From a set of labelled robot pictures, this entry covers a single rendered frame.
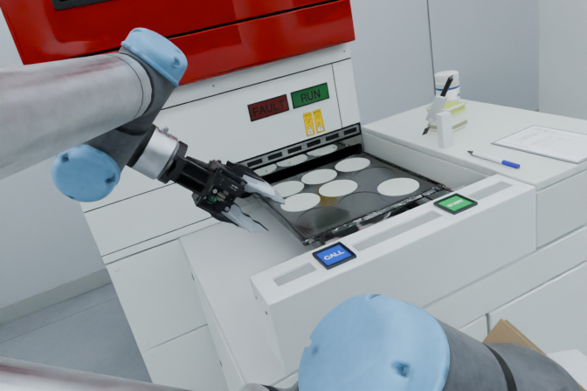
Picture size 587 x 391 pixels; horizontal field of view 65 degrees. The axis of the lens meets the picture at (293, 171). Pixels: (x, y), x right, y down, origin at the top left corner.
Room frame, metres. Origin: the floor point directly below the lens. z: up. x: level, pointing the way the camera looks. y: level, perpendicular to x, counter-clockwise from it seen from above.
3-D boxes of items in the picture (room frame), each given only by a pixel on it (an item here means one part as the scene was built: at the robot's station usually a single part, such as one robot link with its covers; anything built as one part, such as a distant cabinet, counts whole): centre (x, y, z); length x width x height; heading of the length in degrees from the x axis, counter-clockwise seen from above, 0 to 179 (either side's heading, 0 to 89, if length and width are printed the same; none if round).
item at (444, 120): (1.06, -0.37, 1.03); 0.06 x 0.04 x 0.13; 20
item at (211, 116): (1.22, 0.15, 1.02); 0.82 x 0.03 x 0.40; 110
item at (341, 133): (1.27, -0.02, 0.96); 0.44 x 0.01 x 0.02; 110
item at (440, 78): (1.40, -0.52, 1.01); 0.07 x 0.07 x 0.10
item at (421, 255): (0.71, -0.16, 0.89); 0.55 x 0.09 x 0.14; 110
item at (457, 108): (1.16, -0.43, 1.00); 0.07 x 0.07 x 0.07; 29
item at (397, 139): (1.12, -0.50, 0.89); 0.62 x 0.35 x 0.14; 20
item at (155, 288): (1.54, 0.27, 0.41); 0.82 x 0.71 x 0.82; 110
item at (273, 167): (1.27, -0.02, 0.89); 0.44 x 0.02 x 0.10; 110
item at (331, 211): (1.08, -0.10, 0.90); 0.34 x 0.34 x 0.01; 20
